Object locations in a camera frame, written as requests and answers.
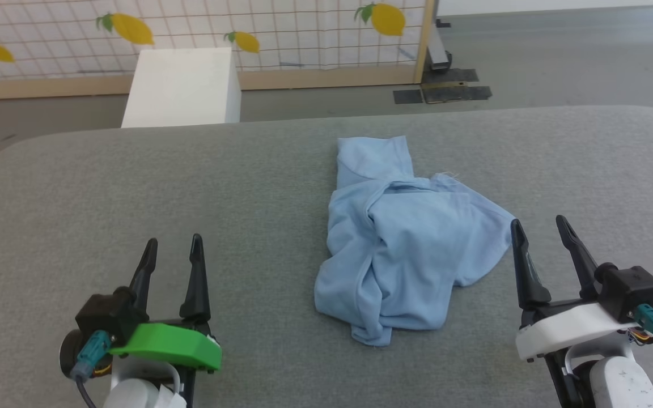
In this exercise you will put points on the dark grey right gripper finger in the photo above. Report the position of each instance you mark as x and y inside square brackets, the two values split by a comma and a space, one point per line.
[530, 277]
[581, 263]

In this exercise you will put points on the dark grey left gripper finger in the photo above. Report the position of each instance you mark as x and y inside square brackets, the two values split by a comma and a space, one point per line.
[196, 283]
[144, 277]

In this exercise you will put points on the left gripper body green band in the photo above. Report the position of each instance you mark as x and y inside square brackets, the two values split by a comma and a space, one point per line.
[168, 343]

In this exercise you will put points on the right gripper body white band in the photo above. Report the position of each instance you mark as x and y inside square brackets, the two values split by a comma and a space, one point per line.
[564, 326]

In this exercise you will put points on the light blue garment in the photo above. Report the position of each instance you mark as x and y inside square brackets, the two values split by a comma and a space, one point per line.
[406, 249]

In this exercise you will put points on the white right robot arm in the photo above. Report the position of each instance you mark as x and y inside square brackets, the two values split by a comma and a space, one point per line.
[621, 379]

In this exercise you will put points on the white label tag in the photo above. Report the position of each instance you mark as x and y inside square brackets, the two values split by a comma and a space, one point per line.
[170, 399]

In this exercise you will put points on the grey fabric sofa cushion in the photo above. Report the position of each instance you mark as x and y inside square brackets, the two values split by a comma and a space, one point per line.
[134, 198]

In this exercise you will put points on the white box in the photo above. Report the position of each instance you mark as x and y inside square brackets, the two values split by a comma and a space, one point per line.
[182, 85]

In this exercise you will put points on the brass floor plate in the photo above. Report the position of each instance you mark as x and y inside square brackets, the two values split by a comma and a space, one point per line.
[454, 93]

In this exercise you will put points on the black floor mat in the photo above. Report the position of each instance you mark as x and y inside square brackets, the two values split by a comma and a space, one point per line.
[451, 75]

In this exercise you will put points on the black tape patch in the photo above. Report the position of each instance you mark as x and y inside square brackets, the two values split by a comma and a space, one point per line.
[407, 96]

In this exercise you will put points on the lemon-print grid partition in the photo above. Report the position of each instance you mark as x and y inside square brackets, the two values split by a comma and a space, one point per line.
[326, 76]

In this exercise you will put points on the lemon print grid screen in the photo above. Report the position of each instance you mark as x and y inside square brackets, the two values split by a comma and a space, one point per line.
[190, 22]

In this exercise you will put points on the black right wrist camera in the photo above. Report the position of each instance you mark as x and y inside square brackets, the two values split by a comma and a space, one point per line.
[630, 289]

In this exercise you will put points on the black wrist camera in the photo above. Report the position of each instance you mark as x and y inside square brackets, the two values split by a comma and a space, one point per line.
[630, 289]
[102, 314]

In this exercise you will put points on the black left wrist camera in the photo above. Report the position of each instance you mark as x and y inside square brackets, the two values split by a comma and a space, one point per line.
[102, 314]

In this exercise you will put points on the grey metal post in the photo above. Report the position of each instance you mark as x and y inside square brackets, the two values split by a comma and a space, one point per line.
[437, 54]

